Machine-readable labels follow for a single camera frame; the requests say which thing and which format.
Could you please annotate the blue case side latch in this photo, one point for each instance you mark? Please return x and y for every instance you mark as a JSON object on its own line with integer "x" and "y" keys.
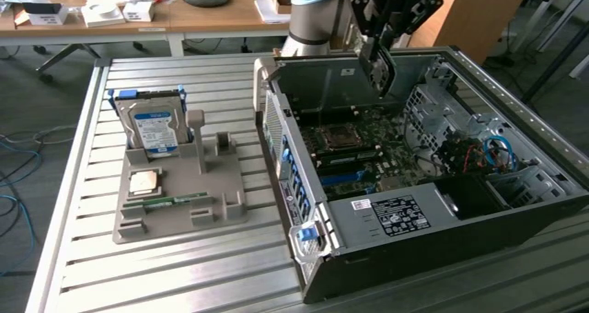
{"x": 306, "y": 233}

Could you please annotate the flat white box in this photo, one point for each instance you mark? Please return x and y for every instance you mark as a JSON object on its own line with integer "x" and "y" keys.
{"x": 103, "y": 22}

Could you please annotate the hard disk in blue caddy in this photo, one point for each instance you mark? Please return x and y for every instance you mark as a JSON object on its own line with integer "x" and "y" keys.
{"x": 154, "y": 127}

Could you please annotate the grey metal disk bay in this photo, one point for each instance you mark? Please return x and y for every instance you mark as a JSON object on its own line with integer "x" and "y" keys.
{"x": 529, "y": 189}

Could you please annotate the green motherboard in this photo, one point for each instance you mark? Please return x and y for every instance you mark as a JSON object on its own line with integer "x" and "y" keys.
{"x": 395, "y": 164}

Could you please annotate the installed dark RAM stick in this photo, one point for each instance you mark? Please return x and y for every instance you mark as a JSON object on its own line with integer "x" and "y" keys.
{"x": 350, "y": 156}

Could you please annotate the perforated metal drive cage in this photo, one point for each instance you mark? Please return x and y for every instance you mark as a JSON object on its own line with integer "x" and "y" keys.
{"x": 427, "y": 120}

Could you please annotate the green loose RAM stick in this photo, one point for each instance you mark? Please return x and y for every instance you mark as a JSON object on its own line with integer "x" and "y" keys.
{"x": 170, "y": 201}

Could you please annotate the wooden office desk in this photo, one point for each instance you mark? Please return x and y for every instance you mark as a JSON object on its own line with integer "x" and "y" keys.
{"x": 220, "y": 20}
{"x": 68, "y": 30}

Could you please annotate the small white labelled box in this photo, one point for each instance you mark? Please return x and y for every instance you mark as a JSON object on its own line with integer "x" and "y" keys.
{"x": 138, "y": 13}

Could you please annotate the grey power supply unit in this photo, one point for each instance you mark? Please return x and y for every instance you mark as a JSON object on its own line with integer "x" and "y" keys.
{"x": 363, "y": 220}

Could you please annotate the black low-profile graphics card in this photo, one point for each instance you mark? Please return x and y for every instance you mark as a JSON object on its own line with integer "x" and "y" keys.
{"x": 367, "y": 65}

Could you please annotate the blue expansion slot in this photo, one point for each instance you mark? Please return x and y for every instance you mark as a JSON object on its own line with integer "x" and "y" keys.
{"x": 342, "y": 179}

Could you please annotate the white tape roll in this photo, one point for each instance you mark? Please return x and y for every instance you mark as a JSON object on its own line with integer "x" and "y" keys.
{"x": 110, "y": 13}

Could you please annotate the grey plastic parts rack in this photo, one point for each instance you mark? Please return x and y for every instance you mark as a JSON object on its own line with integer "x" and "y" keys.
{"x": 184, "y": 182}

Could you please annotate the black open PC case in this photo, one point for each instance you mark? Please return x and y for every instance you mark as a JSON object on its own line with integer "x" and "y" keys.
{"x": 414, "y": 258}

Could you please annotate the white paper booklet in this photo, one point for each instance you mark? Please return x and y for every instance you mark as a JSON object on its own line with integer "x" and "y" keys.
{"x": 271, "y": 13}

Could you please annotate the white labelled cardboard box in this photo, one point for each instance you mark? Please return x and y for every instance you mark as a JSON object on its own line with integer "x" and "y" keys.
{"x": 45, "y": 19}

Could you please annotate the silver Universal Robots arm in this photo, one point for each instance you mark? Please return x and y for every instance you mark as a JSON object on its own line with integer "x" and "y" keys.
{"x": 313, "y": 23}

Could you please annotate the wooden cabinet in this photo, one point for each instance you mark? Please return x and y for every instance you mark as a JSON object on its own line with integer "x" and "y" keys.
{"x": 482, "y": 16}

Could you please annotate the silver CPU chip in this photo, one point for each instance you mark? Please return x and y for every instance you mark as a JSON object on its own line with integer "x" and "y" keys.
{"x": 143, "y": 182}

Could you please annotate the black wheeled stand base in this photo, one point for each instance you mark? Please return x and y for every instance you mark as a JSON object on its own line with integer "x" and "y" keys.
{"x": 44, "y": 76}

